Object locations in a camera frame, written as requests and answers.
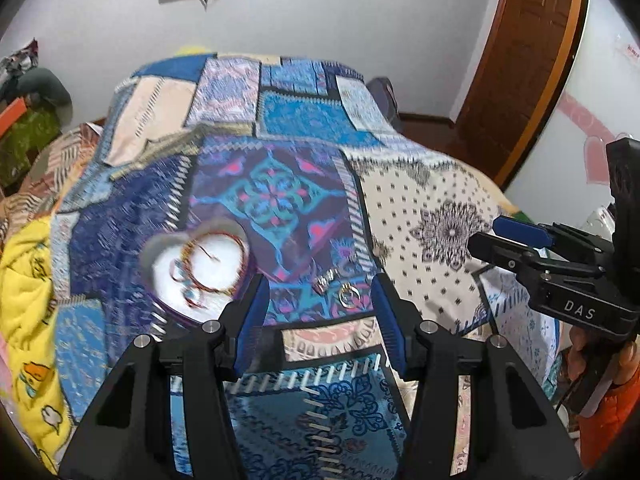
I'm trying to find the heart-shaped jewelry tray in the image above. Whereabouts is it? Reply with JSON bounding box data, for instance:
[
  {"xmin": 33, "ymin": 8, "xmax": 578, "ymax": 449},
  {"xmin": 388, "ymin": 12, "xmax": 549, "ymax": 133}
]
[{"xmin": 139, "ymin": 217, "xmax": 252, "ymax": 326}]

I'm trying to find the red beaded bracelet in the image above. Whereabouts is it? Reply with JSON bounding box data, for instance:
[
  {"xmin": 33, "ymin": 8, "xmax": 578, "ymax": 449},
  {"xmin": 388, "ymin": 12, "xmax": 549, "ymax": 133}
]
[{"xmin": 169, "ymin": 231, "xmax": 250, "ymax": 306}]

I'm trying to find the silver ring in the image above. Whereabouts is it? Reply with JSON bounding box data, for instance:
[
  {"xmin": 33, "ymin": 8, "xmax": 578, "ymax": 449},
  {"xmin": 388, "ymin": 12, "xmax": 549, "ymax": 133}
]
[{"xmin": 311, "ymin": 268, "xmax": 339, "ymax": 295}]

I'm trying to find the hand holding other gripper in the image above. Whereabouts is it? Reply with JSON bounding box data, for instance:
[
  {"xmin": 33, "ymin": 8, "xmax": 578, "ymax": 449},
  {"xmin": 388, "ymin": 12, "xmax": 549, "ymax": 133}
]
[{"xmin": 567, "ymin": 326, "xmax": 639, "ymax": 386}]

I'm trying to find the orange sleeve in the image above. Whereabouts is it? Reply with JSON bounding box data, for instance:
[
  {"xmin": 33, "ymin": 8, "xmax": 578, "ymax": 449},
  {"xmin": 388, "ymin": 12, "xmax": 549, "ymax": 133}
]
[{"xmin": 578, "ymin": 370, "xmax": 639, "ymax": 468}]

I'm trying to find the yellow duck blanket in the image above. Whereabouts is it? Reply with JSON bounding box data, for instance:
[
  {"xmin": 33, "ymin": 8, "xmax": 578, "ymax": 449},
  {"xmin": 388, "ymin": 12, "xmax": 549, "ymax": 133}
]
[{"xmin": 1, "ymin": 217, "xmax": 73, "ymax": 474}]

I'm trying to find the brown wooden door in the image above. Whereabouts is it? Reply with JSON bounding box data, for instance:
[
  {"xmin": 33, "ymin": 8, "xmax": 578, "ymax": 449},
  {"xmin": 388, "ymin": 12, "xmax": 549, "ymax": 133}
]
[{"xmin": 456, "ymin": 0, "xmax": 587, "ymax": 190}]

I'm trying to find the blue patchwork bedspread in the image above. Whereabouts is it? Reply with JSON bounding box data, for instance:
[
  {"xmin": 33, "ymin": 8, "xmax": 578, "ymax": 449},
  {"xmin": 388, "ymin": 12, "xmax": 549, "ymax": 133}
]
[{"xmin": 51, "ymin": 54, "xmax": 560, "ymax": 479}]

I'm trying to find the striped brown blanket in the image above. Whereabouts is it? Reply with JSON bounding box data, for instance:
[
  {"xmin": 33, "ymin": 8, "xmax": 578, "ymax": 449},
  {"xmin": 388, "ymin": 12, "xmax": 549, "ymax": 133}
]
[{"xmin": 1, "ymin": 122, "xmax": 103, "ymax": 245}]

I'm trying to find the pile of clothes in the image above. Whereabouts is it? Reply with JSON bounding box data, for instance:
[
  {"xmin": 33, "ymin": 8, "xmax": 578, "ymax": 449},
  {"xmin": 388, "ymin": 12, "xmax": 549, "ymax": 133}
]
[{"xmin": 1, "ymin": 39, "xmax": 73, "ymax": 193}]

